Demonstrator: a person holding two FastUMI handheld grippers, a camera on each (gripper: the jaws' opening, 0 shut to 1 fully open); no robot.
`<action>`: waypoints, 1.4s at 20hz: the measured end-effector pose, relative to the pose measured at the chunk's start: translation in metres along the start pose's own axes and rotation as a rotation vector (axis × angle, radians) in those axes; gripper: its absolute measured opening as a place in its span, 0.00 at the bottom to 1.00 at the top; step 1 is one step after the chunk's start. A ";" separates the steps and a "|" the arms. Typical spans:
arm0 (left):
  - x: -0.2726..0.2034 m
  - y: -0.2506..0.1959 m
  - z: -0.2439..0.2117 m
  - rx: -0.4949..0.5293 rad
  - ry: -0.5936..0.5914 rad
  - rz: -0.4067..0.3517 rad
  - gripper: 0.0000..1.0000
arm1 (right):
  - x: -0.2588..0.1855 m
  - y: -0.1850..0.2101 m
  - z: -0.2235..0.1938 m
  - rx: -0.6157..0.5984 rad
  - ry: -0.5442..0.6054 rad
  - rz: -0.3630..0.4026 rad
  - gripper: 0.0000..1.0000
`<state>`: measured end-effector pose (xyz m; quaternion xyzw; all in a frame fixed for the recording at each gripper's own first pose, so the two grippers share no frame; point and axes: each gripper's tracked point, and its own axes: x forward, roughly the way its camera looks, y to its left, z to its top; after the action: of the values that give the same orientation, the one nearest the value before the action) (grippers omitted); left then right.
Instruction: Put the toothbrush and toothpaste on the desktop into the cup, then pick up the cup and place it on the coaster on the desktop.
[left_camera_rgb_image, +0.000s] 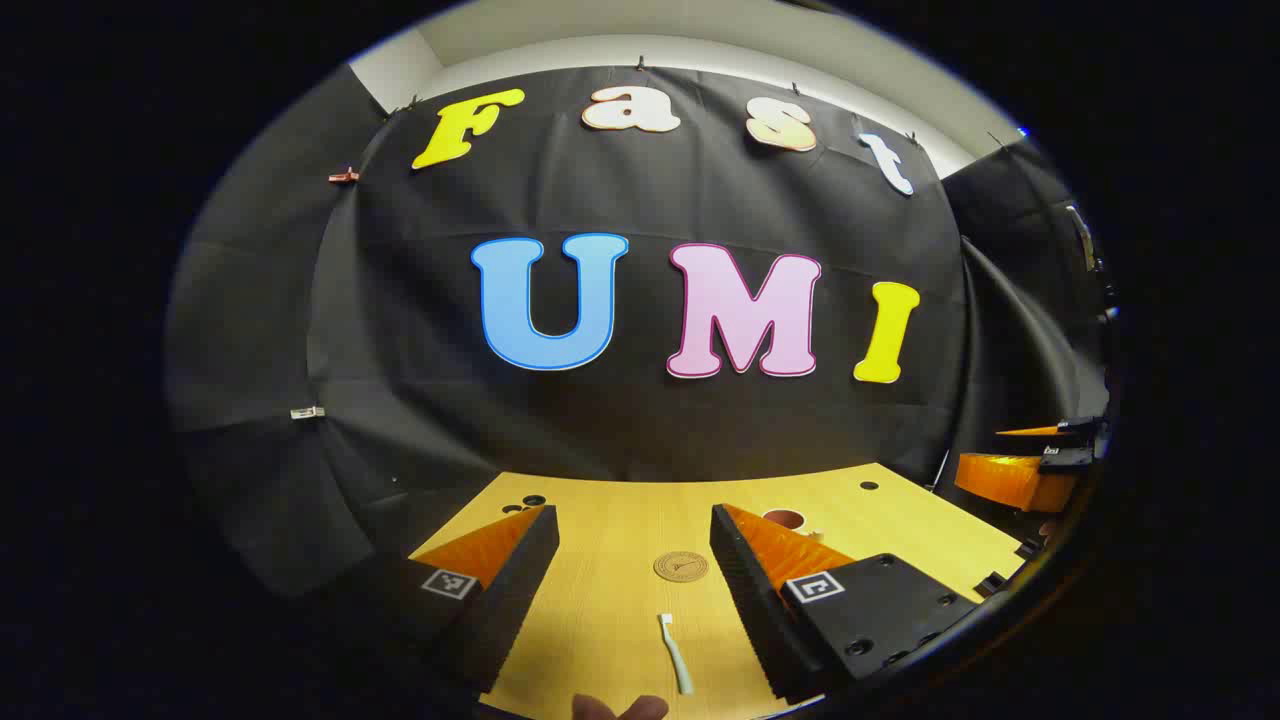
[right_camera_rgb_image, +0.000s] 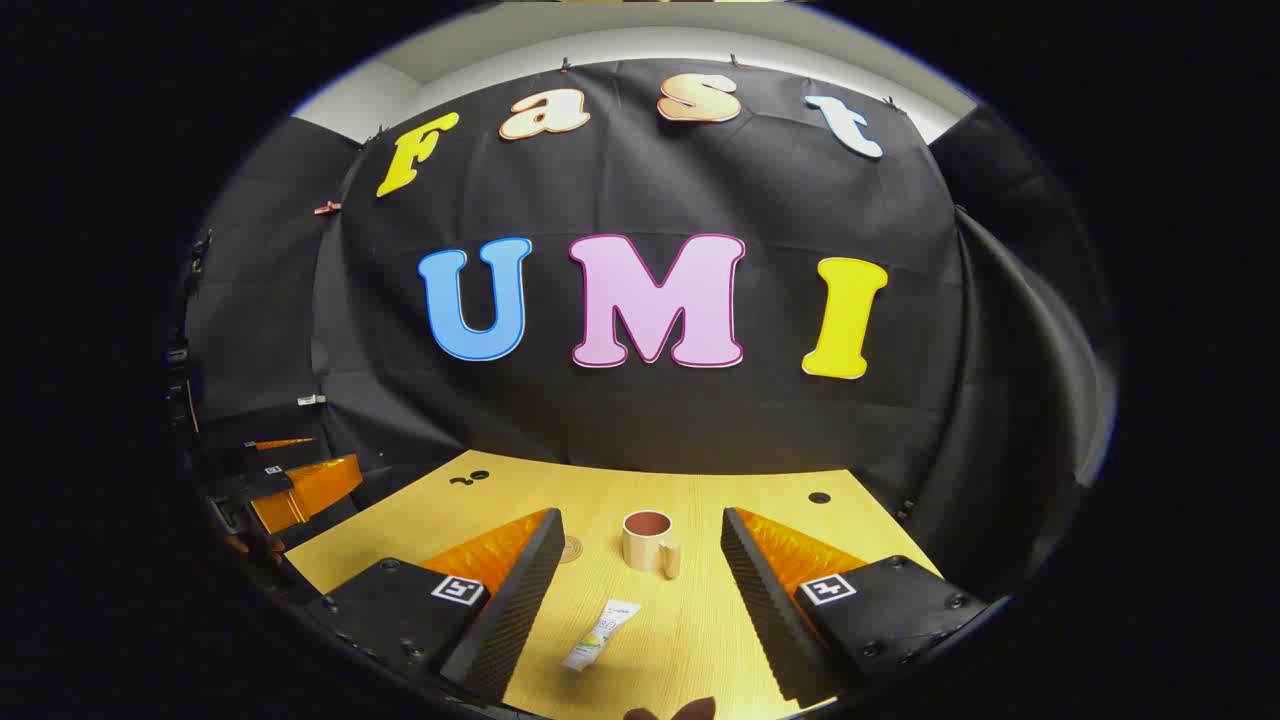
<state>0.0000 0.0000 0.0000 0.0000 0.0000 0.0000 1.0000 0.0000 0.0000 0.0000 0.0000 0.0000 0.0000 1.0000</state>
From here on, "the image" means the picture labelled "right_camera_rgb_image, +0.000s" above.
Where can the white toothpaste tube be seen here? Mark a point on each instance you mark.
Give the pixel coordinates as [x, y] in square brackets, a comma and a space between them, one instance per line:
[600, 635]

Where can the wooden desktop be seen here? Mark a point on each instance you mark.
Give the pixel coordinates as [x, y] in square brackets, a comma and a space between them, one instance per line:
[680, 640]

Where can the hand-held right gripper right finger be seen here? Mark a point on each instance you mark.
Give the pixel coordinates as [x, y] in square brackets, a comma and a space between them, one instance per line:
[765, 610]

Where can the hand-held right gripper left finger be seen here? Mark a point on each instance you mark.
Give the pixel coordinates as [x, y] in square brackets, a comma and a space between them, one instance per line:
[520, 610]

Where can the round cork coaster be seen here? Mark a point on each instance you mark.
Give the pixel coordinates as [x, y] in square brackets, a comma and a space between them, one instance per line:
[572, 549]

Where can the beige cup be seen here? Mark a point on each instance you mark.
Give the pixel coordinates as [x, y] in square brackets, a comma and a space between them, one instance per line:
[645, 552]

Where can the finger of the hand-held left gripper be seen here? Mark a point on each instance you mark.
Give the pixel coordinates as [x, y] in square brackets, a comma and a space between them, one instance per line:
[305, 488]
[280, 443]

